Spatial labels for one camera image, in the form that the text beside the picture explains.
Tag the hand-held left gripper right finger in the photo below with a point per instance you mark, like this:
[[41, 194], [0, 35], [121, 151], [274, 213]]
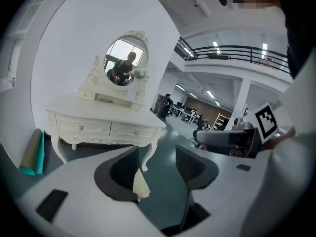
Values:
[[229, 189]]

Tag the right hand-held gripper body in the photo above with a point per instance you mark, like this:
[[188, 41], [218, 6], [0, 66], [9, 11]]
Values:
[[265, 122]]

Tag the wooden shelf rack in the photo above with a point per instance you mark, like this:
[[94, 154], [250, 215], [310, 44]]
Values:
[[221, 121]]

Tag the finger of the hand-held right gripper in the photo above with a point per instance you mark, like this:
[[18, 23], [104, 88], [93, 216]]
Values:
[[219, 138]]

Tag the cream ornate dressing table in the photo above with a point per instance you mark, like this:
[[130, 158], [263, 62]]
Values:
[[103, 117]]

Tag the person's black shirt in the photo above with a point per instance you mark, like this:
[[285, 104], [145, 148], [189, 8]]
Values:
[[298, 33]]

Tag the cream upholstered stool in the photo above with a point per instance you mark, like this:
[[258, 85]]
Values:
[[141, 184]]

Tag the person's right forearm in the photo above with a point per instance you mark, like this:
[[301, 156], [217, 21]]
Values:
[[279, 139]]

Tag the row of white office desks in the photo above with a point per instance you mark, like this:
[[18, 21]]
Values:
[[190, 115]]

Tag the dark cabinet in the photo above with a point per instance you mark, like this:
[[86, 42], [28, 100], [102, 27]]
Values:
[[159, 105]]

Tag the black mezzanine railing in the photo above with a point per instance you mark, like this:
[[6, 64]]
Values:
[[234, 53]]

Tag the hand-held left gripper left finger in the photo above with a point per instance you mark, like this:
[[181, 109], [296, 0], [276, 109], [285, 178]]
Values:
[[93, 206]]

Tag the white shelf unit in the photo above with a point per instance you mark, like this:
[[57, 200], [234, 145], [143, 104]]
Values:
[[22, 46]]

